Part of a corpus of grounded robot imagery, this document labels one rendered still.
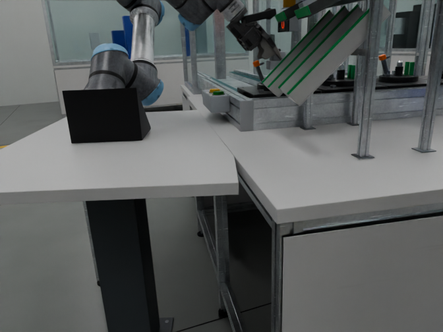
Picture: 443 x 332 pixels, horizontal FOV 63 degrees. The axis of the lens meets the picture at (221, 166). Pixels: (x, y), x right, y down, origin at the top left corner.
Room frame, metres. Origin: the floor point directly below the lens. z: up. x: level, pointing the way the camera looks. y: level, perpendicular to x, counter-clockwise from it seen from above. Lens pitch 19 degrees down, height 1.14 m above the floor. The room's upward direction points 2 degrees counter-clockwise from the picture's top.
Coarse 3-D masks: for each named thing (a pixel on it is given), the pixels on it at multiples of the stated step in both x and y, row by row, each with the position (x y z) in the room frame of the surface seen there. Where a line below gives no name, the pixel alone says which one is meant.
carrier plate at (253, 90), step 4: (240, 88) 1.41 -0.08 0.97; (244, 88) 1.40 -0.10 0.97; (248, 88) 1.39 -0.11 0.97; (252, 88) 1.39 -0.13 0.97; (256, 88) 1.38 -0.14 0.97; (248, 92) 1.29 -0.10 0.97; (252, 92) 1.28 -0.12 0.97; (256, 92) 1.27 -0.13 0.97; (264, 92) 1.26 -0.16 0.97; (268, 92) 1.26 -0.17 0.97; (316, 92) 1.26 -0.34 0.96; (320, 92) 1.26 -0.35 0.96; (248, 96) 1.29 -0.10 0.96; (252, 96) 1.23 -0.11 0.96; (256, 96) 1.22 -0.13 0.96; (260, 96) 1.22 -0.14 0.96; (264, 96) 1.22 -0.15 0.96; (268, 96) 1.23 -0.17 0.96; (272, 96) 1.23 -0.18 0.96
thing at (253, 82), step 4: (256, 76) 2.03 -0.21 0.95; (264, 76) 1.98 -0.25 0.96; (216, 80) 1.98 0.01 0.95; (252, 80) 1.99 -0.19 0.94; (256, 80) 1.92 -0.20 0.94; (224, 84) 1.78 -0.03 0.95; (228, 84) 2.06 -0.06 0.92; (232, 84) 2.05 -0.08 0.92; (236, 84) 2.04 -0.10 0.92; (240, 84) 2.03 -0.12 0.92; (244, 84) 2.02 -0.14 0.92; (248, 84) 2.02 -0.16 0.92; (252, 84) 1.99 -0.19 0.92; (256, 84) 1.94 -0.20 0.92; (232, 88) 1.61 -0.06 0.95; (236, 88) 1.86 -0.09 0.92
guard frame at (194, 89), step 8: (392, 0) 2.34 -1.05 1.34; (392, 8) 2.34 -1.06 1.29; (392, 16) 2.34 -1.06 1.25; (392, 24) 2.35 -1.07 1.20; (192, 32) 2.13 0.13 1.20; (392, 32) 2.34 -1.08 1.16; (192, 40) 2.13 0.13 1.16; (392, 40) 2.35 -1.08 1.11; (192, 48) 2.13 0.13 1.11; (184, 56) 2.61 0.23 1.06; (192, 56) 2.12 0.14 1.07; (184, 64) 2.61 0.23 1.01; (192, 64) 2.12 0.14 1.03; (344, 64) 2.84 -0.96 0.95; (184, 72) 2.61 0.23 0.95; (192, 72) 2.12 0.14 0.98; (184, 80) 2.63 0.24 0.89; (192, 80) 2.12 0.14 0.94; (192, 88) 2.14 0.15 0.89; (200, 88) 2.15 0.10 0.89
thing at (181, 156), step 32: (64, 128) 1.32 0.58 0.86; (160, 128) 1.26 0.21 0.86; (192, 128) 1.24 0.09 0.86; (0, 160) 0.95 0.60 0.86; (32, 160) 0.93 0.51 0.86; (64, 160) 0.92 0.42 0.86; (96, 160) 0.91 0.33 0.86; (128, 160) 0.90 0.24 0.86; (160, 160) 0.89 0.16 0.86; (192, 160) 0.88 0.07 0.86; (224, 160) 0.87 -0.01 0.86; (0, 192) 0.71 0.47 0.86; (32, 192) 0.71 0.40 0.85; (64, 192) 0.71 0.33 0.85; (96, 192) 0.71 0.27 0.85; (128, 192) 0.71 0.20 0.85; (160, 192) 0.71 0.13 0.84; (192, 192) 0.71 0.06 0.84; (224, 192) 0.71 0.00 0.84
